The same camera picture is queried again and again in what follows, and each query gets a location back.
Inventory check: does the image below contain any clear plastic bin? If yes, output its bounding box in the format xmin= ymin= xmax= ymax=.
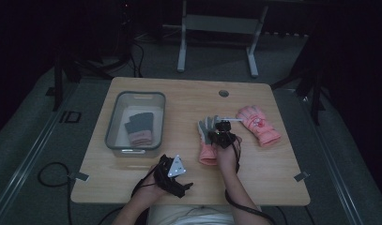
xmin=104 ymin=90 xmax=166 ymax=158

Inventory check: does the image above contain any person's white shirt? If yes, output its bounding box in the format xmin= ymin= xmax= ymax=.
xmin=146 ymin=204 xmax=262 ymax=225

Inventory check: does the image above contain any white desk frame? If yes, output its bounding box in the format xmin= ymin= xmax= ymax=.
xmin=176 ymin=0 xmax=270 ymax=79

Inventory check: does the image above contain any grey table edge clip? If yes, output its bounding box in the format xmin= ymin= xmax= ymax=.
xmin=67 ymin=171 xmax=90 ymax=183
xmin=293 ymin=171 xmax=311 ymax=183

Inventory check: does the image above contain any pink padded ski glove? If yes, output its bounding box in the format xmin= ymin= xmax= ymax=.
xmin=236 ymin=104 xmax=282 ymax=148
xmin=196 ymin=115 xmax=221 ymax=167

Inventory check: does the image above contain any metal floor rail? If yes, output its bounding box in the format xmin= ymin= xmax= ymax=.
xmin=299 ymin=93 xmax=363 ymax=225
xmin=0 ymin=83 xmax=84 ymax=225

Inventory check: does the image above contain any person's left hand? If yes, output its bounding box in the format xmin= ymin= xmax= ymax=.
xmin=130 ymin=164 xmax=171 ymax=207

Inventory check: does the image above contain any grey and pink knitted glove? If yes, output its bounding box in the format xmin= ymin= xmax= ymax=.
xmin=128 ymin=112 xmax=155 ymax=128

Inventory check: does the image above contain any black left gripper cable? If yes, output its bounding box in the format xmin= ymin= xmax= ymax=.
xmin=97 ymin=160 xmax=164 ymax=225

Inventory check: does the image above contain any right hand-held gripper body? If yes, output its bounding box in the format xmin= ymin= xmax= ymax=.
xmin=209 ymin=115 xmax=245 ymax=150

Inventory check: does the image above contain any grey pink knitted glove with label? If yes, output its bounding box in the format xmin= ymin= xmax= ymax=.
xmin=124 ymin=121 xmax=154 ymax=147

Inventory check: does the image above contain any black rectangular floor frame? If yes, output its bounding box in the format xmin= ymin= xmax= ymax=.
xmin=59 ymin=110 xmax=83 ymax=124

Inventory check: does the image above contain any black tripod stand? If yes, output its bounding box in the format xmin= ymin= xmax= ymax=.
xmin=270 ymin=18 xmax=333 ymax=126

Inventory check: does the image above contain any black metal stand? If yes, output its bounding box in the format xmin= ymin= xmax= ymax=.
xmin=44 ymin=46 xmax=130 ymax=113

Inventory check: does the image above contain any person's right hand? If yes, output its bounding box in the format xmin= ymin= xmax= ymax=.
xmin=216 ymin=137 xmax=243 ymax=173

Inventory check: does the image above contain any black floor cable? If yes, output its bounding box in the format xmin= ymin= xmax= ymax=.
xmin=38 ymin=161 xmax=73 ymax=225

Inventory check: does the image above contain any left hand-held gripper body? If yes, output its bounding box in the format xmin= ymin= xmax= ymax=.
xmin=153 ymin=154 xmax=187 ymax=195

